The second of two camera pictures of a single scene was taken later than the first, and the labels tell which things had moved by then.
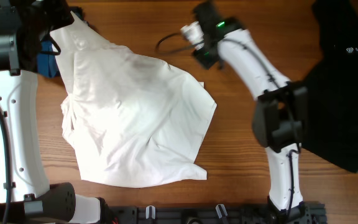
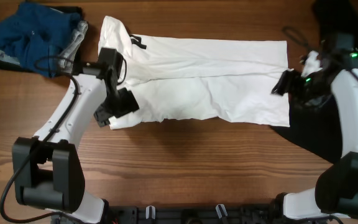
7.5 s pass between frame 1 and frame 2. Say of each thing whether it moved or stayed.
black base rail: stayed
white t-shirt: moved
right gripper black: moved
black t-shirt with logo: stayed
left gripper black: moved
